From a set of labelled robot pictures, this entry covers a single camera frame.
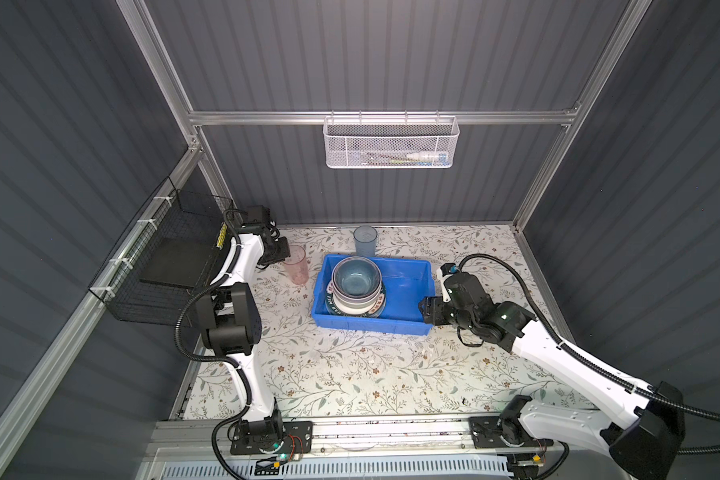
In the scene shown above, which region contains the white wire mesh basket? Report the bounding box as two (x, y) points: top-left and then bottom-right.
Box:
(322, 112), (460, 170)

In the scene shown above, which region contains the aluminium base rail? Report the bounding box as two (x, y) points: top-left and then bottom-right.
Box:
(136, 413), (628, 479)

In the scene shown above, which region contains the right black corrugated cable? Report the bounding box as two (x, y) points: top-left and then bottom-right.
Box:
(455, 253), (720, 455)

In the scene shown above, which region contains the blue plastic cup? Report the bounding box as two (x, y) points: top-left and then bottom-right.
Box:
(353, 225), (378, 257)

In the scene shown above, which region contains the yellow tag on basket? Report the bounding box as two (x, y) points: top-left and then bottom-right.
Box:
(215, 222), (227, 250)

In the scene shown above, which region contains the pink plastic cup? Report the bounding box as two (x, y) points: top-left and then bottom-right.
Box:
(283, 245), (309, 285)

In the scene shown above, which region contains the white tube in basket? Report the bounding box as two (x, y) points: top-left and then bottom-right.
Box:
(406, 151), (449, 165)

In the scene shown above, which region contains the pink ceramic bowl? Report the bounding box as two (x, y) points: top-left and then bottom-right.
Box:
(329, 281), (384, 304)

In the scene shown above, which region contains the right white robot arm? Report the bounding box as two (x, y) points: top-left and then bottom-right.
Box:
(419, 297), (685, 479)

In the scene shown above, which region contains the black pad in basket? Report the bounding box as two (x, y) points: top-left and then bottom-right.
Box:
(139, 238), (212, 288)

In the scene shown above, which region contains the black wire basket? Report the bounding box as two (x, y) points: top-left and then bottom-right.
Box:
(89, 180), (233, 326)

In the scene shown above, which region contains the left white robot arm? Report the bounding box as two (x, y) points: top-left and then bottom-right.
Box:
(191, 208), (290, 423)

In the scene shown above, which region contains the black corrugated cable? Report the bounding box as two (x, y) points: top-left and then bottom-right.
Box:
(173, 207), (259, 480)
(455, 253), (720, 455)

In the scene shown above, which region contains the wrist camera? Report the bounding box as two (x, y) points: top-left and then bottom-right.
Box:
(438, 263), (494, 310)
(239, 205), (273, 228)

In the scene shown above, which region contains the blue plastic bin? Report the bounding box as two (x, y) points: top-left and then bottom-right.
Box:
(311, 254), (435, 335)

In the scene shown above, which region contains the left black corrugated cable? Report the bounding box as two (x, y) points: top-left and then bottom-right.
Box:
(173, 207), (259, 480)

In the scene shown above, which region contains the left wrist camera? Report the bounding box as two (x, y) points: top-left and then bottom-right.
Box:
(239, 205), (273, 228)

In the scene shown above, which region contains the green rimmed white plate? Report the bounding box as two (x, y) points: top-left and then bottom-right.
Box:
(325, 288), (387, 318)

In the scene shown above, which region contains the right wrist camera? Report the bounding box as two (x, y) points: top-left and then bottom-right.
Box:
(438, 263), (494, 310)

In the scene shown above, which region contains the light green bowl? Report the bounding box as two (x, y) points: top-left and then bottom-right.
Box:
(327, 295), (386, 316)

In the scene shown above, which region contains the dark blue ceramic bowl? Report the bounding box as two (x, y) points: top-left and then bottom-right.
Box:
(332, 256), (382, 294)

